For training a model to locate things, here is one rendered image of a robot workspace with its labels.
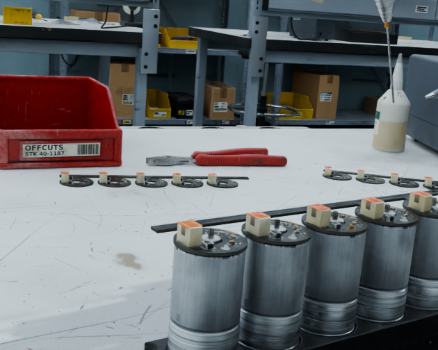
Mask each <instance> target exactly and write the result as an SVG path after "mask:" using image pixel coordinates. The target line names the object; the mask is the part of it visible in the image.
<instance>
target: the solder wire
mask: <svg viewBox="0 0 438 350"><path fill-rule="evenodd" d="M387 43H388V52H389V69H390V78H391V95H392V103H394V102H395V101H394V85H393V75H392V66H391V49H390V39H389V28H387Z"/></svg>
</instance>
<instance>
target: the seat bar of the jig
mask: <svg viewBox="0 0 438 350"><path fill-rule="evenodd" d="M437 334H438V310H423V309H418V308H413V307H409V306H405V312H404V316H403V319H402V320H400V321H397V322H389V323H381V322H371V321H367V320H364V319H360V318H358V317H355V327H354V331H353V332H352V333H351V334H348V335H344V336H339V337H326V336H320V335H314V334H311V333H307V332H305V331H302V330H300V338H299V345H298V346H297V347H296V348H294V349H292V350H386V349H390V348H393V347H397V346H400V345H402V344H407V343H410V342H413V341H417V340H420V339H423V338H427V337H430V336H433V335H437ZM145 350H168V337H166V338H163V339H159V340H153V341H149V342H146V343H145ZM238 350H253V349H249V348H247V347H244V346H242V345H241V344H238Z"/></svg>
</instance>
